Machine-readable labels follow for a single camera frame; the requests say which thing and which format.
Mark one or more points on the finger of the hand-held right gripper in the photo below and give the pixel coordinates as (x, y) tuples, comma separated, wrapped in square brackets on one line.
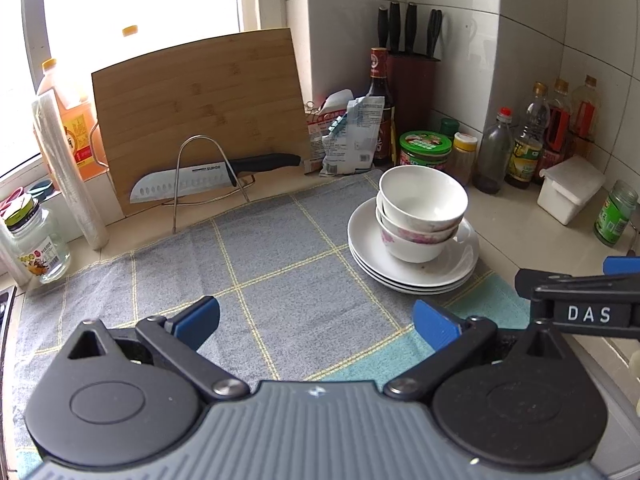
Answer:
[(622, 265), (575, 287)]

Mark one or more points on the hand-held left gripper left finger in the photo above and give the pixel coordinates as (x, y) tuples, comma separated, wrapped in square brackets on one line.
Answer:
[(200, 320)]

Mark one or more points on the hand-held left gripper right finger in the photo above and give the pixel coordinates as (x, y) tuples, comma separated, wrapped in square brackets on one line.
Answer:
[(435, 325)]

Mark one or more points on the white plate with fruit print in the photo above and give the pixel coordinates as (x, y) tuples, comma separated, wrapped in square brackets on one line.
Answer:
[(380, 280), (400, 290), (365, 240)]

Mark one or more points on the small floral bowl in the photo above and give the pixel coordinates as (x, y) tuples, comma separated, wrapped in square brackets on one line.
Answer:
[(387, 225)]

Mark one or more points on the plain white bowl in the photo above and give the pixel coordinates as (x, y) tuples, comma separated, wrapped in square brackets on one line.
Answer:
[(425, 200)]

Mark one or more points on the metal utensil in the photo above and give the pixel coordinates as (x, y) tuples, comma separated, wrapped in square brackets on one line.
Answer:
[(634, 240)]

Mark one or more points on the green label glass jar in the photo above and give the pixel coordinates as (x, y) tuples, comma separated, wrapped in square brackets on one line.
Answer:
[(615, 215)]

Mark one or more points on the white lidded container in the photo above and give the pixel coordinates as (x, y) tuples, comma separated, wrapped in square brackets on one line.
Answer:
[(570, 190)]

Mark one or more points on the grey checked towel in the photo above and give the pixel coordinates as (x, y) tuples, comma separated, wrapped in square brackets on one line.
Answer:
[(280, 260)]

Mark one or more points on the yellow-label oil bottle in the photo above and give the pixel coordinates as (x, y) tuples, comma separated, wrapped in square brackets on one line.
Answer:
[(525, 155)]

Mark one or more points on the red sauce bottle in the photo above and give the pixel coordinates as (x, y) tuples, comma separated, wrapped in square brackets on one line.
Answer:
[(557, 130)]

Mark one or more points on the clear bottle red cap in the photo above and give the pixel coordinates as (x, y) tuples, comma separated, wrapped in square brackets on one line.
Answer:
[(492, 160)]

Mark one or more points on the amber sauce bottle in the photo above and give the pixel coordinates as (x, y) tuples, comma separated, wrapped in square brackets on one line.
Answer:
[(586, 115)]

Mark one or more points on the yellow-lidded jar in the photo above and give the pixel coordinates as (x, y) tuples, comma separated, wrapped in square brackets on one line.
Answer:
[(464, 157)]

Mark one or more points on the green-lidded jar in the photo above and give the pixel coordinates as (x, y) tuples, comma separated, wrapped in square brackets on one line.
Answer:
[(425, 147)]

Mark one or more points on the plastic wrap roll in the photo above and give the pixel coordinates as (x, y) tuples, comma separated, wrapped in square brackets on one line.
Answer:
[(70, 185)]

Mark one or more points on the green-capped bottle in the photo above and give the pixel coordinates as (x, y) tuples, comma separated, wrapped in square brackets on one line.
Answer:
[(450, 126)]

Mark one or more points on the blue and white bag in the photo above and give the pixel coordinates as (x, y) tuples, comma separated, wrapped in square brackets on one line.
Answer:
[(355, 140)]

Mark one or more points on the teal round lid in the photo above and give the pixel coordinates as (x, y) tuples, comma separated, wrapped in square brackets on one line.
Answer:
[(40, 190)]

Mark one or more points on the bamboo cutting board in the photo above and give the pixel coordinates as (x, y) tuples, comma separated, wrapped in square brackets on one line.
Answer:
[(200, 100)]

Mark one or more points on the dark red knife block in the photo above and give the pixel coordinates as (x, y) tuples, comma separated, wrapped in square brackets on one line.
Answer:
[(415, 105)]

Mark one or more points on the orange oil jug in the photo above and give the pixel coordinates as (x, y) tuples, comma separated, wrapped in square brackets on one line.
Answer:
[(75, 130)]

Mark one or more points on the red and white bag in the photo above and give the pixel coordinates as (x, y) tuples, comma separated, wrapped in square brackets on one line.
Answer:
[(325, 125)]

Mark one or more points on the soy sauce bottle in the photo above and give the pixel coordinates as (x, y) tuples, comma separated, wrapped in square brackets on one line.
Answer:
[(380, 90)]

